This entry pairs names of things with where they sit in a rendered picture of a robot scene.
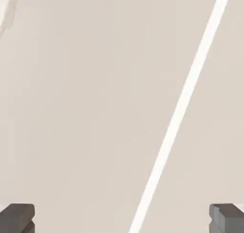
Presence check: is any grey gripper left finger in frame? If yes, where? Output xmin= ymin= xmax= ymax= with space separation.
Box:
xmin=0 ymin=203 xmax=36 ymax=233

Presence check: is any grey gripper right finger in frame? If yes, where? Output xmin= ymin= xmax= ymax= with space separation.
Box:
xmin=208 ymin=203 xmax=244 ymax=233

